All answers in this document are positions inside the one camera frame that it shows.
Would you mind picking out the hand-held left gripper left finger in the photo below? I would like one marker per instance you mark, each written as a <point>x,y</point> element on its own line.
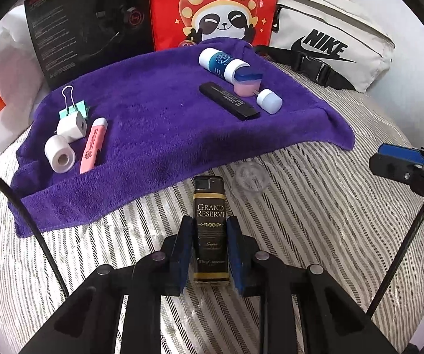
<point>184,250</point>

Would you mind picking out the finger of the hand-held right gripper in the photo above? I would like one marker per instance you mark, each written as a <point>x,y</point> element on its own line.
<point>392,169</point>
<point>400,152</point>

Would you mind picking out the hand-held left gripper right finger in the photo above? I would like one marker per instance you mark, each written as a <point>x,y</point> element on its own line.
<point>236,254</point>

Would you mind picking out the black gold lighter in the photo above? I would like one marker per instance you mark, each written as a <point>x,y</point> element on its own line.
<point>210,210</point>

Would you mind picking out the pink highlighter pen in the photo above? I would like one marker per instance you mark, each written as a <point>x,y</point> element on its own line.
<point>92,147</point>

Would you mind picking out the black rectangular stick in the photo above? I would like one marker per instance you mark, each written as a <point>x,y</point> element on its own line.
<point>230,101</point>

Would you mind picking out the white tape roll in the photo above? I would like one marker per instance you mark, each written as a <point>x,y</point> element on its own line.
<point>59,155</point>

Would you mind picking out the white charger plug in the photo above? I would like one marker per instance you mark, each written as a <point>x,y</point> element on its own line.
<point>72,128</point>

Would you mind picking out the pink jar blue lid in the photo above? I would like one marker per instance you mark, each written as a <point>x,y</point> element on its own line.
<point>247,86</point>

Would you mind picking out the clear plastic cap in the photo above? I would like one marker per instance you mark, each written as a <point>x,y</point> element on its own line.
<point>250,180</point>

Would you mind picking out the purple towel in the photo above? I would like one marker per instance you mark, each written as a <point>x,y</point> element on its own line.
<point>167,136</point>

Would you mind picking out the white waist bag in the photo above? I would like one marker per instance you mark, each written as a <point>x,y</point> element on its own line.
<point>344,18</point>

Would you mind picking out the green binder clip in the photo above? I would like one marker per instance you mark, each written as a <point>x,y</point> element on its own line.
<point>81,108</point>

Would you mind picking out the blue white bottle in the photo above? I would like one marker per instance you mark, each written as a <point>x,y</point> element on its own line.
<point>219,62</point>

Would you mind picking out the red panda gift bag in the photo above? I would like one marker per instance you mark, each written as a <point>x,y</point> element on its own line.
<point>215,0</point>

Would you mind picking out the black printed carton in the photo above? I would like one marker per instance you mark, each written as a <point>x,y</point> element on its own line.
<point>83,25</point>

